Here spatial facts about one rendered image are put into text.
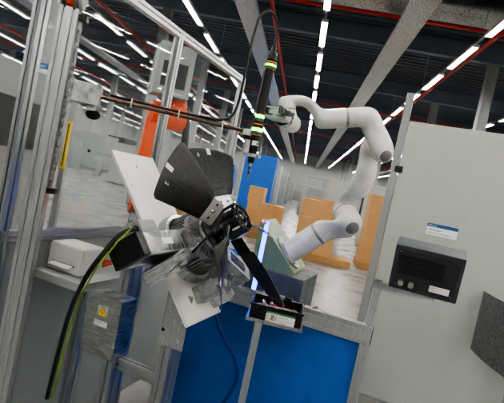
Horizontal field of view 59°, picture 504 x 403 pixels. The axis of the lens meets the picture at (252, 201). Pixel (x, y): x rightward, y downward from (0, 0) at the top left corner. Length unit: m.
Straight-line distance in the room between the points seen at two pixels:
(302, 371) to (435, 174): 1.83
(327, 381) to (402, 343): 1.46
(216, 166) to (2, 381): 1.07
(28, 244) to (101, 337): 0.42
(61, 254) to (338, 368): 1.24
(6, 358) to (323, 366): 1.24
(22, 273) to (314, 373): 1.25
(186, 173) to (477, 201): 2.34
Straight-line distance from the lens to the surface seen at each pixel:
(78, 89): 1.68
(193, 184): 1.51
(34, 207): 1.70
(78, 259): 1.84
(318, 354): 2.09
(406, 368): 3.55
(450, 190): 3.39
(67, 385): 2.12
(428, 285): 1.93
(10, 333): 1.81
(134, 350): 2.78
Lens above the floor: 1.36
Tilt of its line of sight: 3 degrees down
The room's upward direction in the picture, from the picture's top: 12 degrees clockwise
